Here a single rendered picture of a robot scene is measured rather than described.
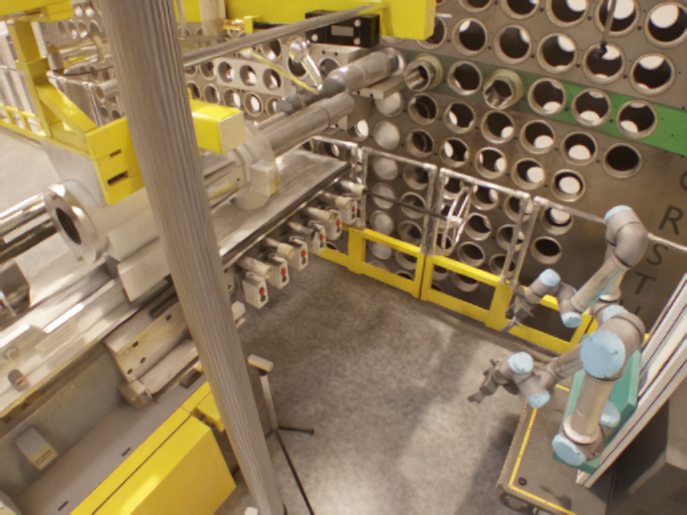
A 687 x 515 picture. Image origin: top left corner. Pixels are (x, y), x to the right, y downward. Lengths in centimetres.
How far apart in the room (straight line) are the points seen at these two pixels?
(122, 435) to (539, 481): 178
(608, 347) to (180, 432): 156
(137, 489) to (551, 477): 171
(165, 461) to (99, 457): 28
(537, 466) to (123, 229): 198
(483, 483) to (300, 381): 116
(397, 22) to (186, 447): 165
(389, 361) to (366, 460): 67
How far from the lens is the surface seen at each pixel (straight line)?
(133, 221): 175
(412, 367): 279
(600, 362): 131
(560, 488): 222
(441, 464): 248
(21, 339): 177
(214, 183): 156
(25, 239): 196
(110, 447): 202
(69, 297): 199
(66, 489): 201
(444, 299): 310
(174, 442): 194
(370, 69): 304
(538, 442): 229
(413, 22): 122
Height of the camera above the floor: 220
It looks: 39 degrees down
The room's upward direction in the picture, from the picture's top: straight up
